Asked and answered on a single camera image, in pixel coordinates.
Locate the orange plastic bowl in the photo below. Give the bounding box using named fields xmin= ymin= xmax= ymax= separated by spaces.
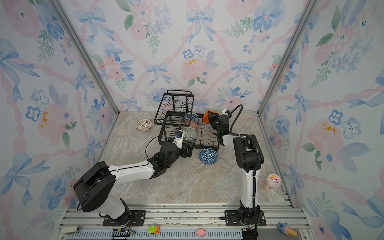
xmin=203 ymin=110 xmax=217 ymax=124

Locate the green orange small toy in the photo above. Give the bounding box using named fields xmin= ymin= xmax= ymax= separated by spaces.
xmin=149 ymin=226 xmax=161 ymax=234

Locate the black wire dish rack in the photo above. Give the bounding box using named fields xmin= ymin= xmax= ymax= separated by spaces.
xmin=154 ymin=90 xmax=219 ymax=151

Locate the ice cream cone toy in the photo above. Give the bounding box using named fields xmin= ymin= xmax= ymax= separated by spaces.
xmin=278 ymin=223 xmax=298 ymax=237

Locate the pink lidded cup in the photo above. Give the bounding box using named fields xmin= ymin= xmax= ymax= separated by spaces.
xmin=262 ymin=174 xmax=282 ymax=192

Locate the pink round toy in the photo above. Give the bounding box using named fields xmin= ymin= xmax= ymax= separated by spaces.
xmin=196 ymin=229 xmax=207 ymax=237

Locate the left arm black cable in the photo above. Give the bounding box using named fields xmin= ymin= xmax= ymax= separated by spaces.
xmin=144 ymin=135 xmax=175 ymax=160

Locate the dark blue patterned bowl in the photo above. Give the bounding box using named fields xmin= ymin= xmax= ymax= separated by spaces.
xmin=199 ymin=148 xmax=219 ymax=165

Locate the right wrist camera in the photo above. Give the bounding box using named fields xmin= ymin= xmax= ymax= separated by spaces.
xmin=222 ymin=109 xmax=232 ymax=118

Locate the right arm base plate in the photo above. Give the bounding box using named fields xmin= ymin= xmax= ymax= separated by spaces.
xmin=221 ymin=210 xmax=267 ymax=227

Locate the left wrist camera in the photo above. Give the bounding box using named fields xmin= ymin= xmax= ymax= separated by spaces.
xmin=174 ymin=130 xmax=184 ymax=150

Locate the beige small block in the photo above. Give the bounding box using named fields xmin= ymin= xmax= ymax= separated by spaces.
xmin=61 ymin=226 xmax=79 ymax=235

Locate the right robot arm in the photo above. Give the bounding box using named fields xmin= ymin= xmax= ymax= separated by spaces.
xmin=207 ymin=111 xmax=264 ymax=226

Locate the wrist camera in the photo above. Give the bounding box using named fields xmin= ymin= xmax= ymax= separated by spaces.
xmin=174 ymin=130 xmax=184 ymax=150
xmin=222 ymin=109 xmax=232 ymax=118

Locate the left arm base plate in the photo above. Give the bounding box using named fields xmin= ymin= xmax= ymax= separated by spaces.
xmin=103 ymin=210 xmax=147 ymax=227

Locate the green patterned bowl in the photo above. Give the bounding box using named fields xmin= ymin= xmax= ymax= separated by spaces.
xmin=182 ymin=127 xmax=198 ymax=142

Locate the blue floral bowl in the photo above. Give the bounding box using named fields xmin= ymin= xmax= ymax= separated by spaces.
xmin=184 ymin=113 xmax=200 ymax=124

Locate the white lattice bowl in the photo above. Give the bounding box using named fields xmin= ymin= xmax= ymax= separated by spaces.
xmin=136 ymin=119 xmax=153 ymax=132

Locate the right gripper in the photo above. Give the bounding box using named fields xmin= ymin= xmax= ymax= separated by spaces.
xmin=208 ymin=111 xmax=222 ymax=136

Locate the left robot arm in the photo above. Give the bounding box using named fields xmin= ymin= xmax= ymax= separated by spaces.
xmin=74 ymin=141 xmax=195 ymax=221

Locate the red patterned bowl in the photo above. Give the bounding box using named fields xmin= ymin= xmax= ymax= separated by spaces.
xmin=190 ymin=121 xmax=199 ymax=131

